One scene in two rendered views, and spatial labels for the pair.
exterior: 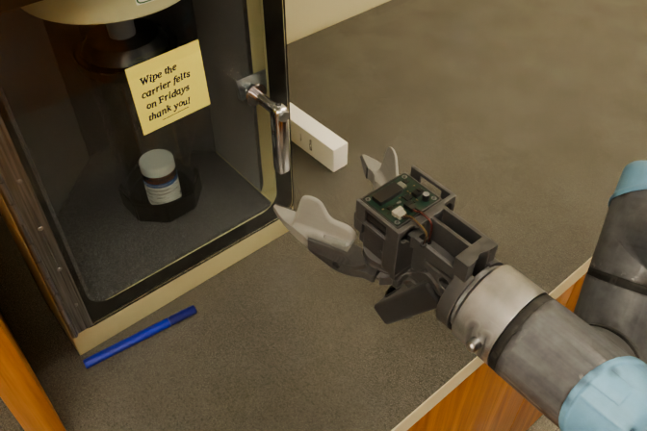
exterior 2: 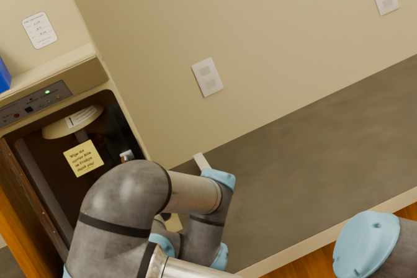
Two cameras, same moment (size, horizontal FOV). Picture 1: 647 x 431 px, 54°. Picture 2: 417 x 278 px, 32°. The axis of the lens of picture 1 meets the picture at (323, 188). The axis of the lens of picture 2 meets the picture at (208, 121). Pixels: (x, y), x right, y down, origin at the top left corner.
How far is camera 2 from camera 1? 1.34 m
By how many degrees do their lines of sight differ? 37
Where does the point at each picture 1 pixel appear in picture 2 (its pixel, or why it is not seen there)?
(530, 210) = (300, 214)
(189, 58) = (88, 146)
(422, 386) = not seen: outside the picture
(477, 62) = (342, 131)
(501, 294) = not seen: hidden behind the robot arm
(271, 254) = not seen: hidden behind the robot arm
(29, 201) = (37, 201)
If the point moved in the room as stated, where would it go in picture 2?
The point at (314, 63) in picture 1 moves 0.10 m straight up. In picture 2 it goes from (249, 144) to (238, 116)
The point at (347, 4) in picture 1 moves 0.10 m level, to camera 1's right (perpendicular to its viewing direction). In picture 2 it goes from (291, 104) to (318, 100)
